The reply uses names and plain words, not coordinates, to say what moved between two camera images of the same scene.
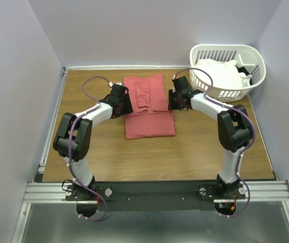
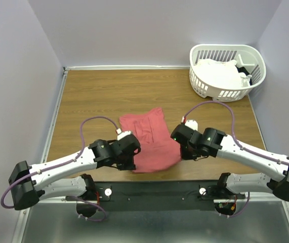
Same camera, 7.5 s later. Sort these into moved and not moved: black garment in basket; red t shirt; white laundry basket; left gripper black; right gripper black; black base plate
Moved: red t shirt; right gripper black; left gripper black
Not moved: black garment in basket; white laundry basket; black base plate
